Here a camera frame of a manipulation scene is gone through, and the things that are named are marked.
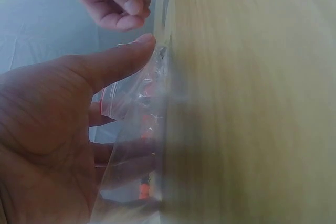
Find person's left hand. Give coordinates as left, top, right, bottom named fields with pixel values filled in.
left=0, top=33, right=161, bottom=224

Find clear plastic zip bag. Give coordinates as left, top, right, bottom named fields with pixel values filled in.
left=94, top=40, right=191, bottom=210

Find orange small parts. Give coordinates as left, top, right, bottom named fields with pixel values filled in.
left=138, top=82, right=158, bottom=201

